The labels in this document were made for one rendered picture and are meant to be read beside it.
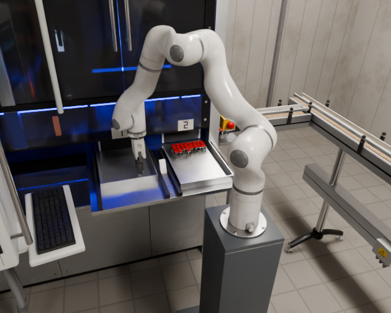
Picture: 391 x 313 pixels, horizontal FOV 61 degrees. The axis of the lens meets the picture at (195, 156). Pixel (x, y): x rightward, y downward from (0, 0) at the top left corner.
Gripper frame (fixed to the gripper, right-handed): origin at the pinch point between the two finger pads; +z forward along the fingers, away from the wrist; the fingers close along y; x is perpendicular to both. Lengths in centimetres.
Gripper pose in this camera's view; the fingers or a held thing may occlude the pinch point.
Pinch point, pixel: (139, 164)
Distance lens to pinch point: 156.9
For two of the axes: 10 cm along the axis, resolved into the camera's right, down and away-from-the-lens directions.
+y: -3.1, -4.6, 8.3
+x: -9.5, 1.4, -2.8
